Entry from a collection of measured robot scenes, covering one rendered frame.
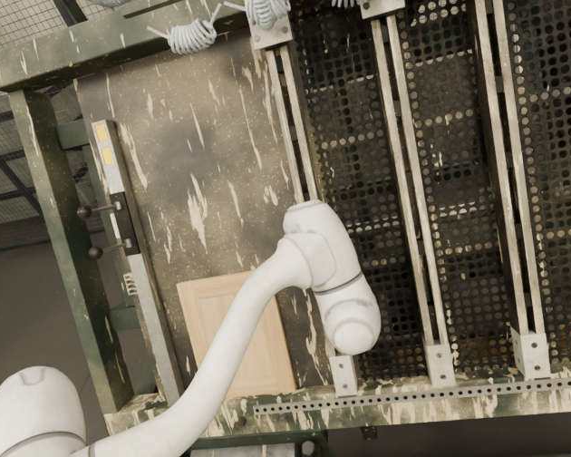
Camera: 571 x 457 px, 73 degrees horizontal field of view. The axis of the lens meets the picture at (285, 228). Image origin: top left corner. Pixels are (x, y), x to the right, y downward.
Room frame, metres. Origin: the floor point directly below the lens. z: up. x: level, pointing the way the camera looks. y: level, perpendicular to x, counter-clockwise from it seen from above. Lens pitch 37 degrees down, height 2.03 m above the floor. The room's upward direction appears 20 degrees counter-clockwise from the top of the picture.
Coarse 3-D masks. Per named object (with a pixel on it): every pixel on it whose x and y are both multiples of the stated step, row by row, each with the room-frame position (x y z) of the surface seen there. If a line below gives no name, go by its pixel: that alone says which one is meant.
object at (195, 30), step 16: (144, 0) 1.04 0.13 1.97; (160, 0) 1.02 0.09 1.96; (176, 0) 1.02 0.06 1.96; (272, 0) 0.97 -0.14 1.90; (288, 0) 0.98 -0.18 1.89; (352, 0) 0.93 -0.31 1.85; (128, 16) 1.05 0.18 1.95; (256, 16) 0.98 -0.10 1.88; (272, 16) 0.97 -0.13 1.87; (176, 32) 1.04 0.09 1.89; (192, 32) 1.03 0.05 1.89; (176, 48) 1.04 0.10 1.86; (192, 48) 1.03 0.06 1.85
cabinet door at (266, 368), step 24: (192, 288) 0.93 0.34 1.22; (216, 288) 0.90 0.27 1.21; (192, 312) 0.89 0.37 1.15; (216, 312) 0.87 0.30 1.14; (264, 312) 0.82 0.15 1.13; (192, 336) 0.86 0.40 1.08; (264, 336) 0.78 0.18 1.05; (264, 360) 0.75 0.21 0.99; (288, 360) 0.72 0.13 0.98; (240, 384) 0.74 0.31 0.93; (264, 384) 0.71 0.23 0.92; (288, 384) 0.69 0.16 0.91
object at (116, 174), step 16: (112, 128) 1.23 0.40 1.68; (112, 144) 1.18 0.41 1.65; (112, 176) 1.14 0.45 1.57; (112, 192) 1.12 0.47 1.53; (128, 192) 1.12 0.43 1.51; (144, 240) 1.06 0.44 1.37; (128, 256) 1.02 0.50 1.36; (144, 256) 1.02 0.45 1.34; (144, 272) 0.98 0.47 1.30; (144, 288) 0.96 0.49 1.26; (144, 304) 0.94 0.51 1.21; (160, 304) 0.95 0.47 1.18; (160, 320) 0.91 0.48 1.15; (160, 336) 0.88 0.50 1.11; (160, 352) 0.86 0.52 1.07; (160, 368) 0.83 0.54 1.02; (176, 368) 0.83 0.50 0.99; (176, 384) 0.79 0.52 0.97; (176, 400) 0.77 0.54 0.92
